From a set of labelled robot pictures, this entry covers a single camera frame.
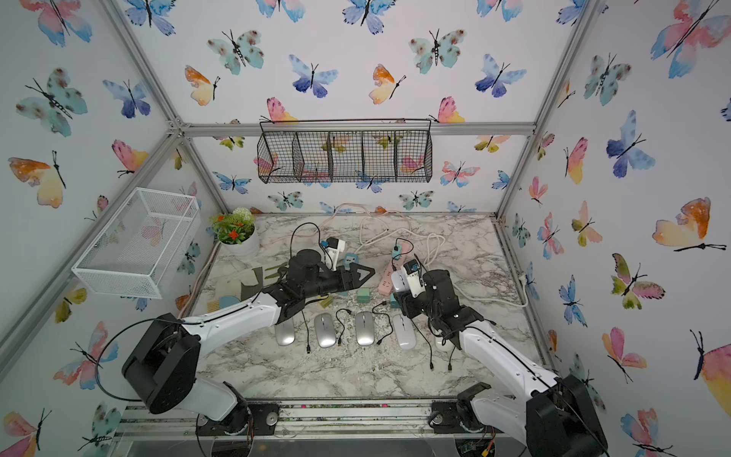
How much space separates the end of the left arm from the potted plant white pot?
392 mm

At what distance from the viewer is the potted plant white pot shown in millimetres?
967

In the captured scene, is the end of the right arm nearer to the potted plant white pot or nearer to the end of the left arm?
the end of the left arm

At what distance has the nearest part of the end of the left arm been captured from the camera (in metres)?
0.64
